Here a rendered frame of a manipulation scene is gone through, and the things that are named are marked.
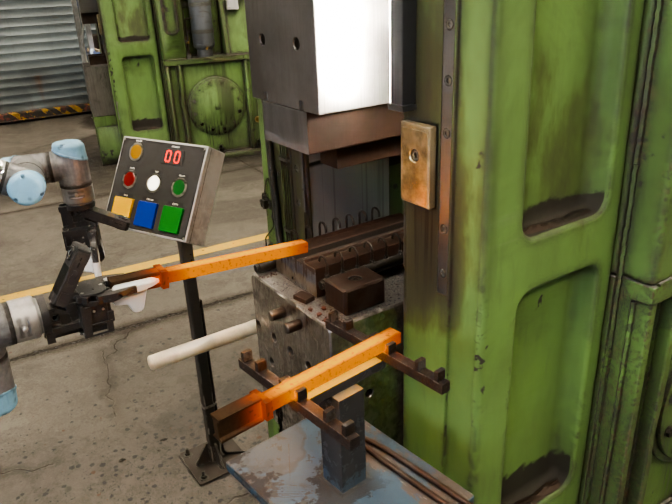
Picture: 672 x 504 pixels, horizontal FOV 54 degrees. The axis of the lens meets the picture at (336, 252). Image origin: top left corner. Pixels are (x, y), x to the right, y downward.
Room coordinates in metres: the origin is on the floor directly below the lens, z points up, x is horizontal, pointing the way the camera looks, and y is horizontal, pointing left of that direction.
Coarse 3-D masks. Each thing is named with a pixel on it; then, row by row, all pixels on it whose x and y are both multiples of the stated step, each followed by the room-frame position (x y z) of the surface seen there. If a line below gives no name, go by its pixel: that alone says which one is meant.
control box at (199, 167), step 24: (144, 144) 1.94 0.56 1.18; (168, 144) 1.89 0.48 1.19; (192, 144) 1.85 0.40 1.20; (120, 168) 1.94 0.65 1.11; (144, 168) 1.89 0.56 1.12; (168, 168) 1.85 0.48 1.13; (192, 168) 1.81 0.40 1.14; (216, 168) 1.83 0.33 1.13; (120, 192) 1.90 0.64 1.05; (144, 192) 1.85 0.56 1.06; (168, 192) 1.81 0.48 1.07; (192, 192) 1.77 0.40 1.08; (192, 216) 1.73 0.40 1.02; (192, 240) 1.72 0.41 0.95
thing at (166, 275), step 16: (224, 256) 1.20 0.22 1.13; (240, 256) 1.20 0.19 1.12; (256, 256) 1.22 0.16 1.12; (272, 256) 1.24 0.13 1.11; (288, 256) 1.26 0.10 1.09; (144, 272) 1.11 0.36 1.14; (160, 272) 1.11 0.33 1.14; (176, 272) 1.13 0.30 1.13; (192, 272) 1.14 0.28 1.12; (208, 272) 1.16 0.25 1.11
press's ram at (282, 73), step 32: (256, 0) 1.57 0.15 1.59; (288, 0) 1.45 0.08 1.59; (320, 0) 1.38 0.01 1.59; (352, 0) 1.42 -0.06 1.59; (384, 0) 1.47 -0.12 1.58; (256, 32) 1.58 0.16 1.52; (288, 32) 1.46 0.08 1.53; (320, 32) 1.38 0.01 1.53; (352, 32) 1.42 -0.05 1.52; (384, 32) 1.47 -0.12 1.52; (256, 64) 1.59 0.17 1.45; (288, 64) 1.46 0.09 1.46; (320, 64) 1.38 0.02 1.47; (352, 64) 1.42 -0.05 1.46; (384, 64) 1.47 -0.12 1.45; (256, 96) 1.60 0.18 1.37; (288, 96) 1.47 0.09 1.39; (320, 96) 1.37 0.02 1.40; (352, 96) 1.42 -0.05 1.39; (384, 96) 1.47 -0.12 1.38
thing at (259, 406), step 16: (384, 336) 1.06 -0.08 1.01; (400, 336) 1.07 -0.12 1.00; (352, 352) 1.01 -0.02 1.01; (368, 352) 1.02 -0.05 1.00; (320, 368) 0.96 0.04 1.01; (336, 368) 0.97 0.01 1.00; (352, 368) 0.99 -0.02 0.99; (288, 384) 0.92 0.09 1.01; (304, 384) 0.92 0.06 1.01; (320, 384) 0.95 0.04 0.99; (240, 400) 0.87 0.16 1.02; (256, 400) 0.87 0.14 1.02; (272, 400) 0.88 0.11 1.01; (288, 400) 0.90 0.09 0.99; (224, 416) 0.83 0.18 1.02; (240, 416) 0.85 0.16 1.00; (256, 416) 0.87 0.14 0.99; (272, 416) 0.87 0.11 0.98; (224, 432) 0.83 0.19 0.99; (240, 432) 0.84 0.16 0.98
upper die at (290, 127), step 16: (272, 112) 1.54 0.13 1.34; (288, 112) 1.48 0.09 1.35; (304, 112) 1.42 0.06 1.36; (336, 112) 1.45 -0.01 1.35; (352, 112) 1.48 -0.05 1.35; (368, 112) 1.50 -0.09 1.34; (384, 112) 1.53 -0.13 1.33; (400, 112) 1.55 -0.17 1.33; (272, 128) 1.54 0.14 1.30; (288, 128) 1.48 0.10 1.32; (304, 128) 1.42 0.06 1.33; (320, 128) 1.43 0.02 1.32; (336, 128) 1.45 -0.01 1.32; (352, 128) 1.48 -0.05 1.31; (368, 128) 1.50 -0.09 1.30; (384, 128) 1.53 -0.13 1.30; (400, 128) 1.55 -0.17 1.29; (288, 144) 1.48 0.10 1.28; (304, 144) 1.42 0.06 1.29; (320, 144) 1.43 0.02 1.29; (336, 144) 1.45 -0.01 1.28; (352, 144) 1.48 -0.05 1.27
